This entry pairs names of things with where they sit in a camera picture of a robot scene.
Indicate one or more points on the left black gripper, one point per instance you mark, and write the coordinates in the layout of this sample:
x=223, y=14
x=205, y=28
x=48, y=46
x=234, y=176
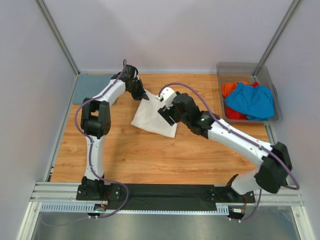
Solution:
x=141, y=92

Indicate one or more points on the aluminium frame rail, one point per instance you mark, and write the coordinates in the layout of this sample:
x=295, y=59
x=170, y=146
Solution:
x=66, y=192

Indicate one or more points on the white t shirt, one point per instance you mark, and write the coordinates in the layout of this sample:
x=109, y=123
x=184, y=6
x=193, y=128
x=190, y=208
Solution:
x=148, y=119

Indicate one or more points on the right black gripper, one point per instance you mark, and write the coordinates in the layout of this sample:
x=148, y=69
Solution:
x=168, y=114

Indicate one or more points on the red t shirt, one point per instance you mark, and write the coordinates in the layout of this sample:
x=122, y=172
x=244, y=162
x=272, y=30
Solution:
x=235, y=115

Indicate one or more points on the orange t shirt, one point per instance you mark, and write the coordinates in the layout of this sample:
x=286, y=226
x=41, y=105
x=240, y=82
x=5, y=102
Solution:
x=228, y=88

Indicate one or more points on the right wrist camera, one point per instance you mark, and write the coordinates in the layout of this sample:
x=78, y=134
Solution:
x=167, y=96

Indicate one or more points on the right corner aluminium post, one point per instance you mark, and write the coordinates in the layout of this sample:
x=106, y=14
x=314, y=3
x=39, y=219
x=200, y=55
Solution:
x=293, y=7

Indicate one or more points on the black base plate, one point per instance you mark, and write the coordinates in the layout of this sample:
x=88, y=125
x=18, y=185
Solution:
x=163, y=197

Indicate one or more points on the clear plastic bin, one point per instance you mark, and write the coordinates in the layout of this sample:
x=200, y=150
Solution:
x=251, y=73

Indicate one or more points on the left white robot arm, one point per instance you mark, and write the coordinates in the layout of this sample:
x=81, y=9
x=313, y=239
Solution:
x=95, y=124

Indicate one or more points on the blue t shirt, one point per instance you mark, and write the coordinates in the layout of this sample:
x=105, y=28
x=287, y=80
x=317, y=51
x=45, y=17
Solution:
x=256, y=103

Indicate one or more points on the left corner aluminium post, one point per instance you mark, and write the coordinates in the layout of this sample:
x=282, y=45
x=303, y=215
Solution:
x=57, y=35

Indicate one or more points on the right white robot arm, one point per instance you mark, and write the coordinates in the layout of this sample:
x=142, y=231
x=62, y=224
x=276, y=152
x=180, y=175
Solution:
x=272, y=160

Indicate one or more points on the corner aluminium post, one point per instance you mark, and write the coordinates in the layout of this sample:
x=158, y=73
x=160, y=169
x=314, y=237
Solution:
x=57, y=35
x=293, y=7

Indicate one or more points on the slotted cable duct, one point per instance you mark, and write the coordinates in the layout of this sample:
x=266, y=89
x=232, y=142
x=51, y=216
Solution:
x=65, y=207

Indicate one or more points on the folded grey-blue t shirt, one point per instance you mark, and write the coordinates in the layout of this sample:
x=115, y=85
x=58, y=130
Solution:
x=88, y=86

